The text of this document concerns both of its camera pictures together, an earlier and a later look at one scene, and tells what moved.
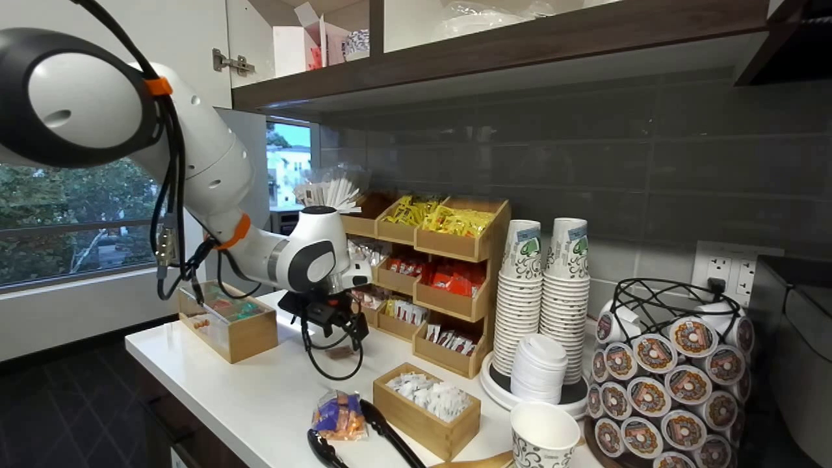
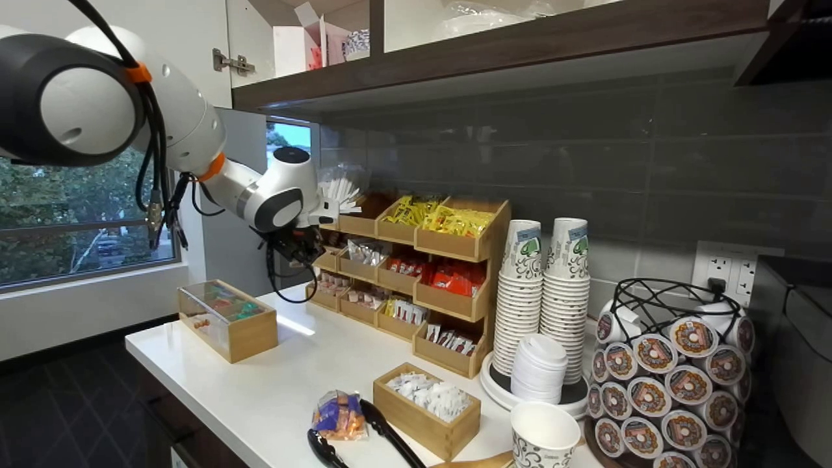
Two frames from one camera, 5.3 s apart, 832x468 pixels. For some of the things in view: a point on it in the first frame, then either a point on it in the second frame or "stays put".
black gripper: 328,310 -> 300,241
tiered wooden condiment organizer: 433,270 stays put
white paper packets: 337,193 stays put
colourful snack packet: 338,417 stays put
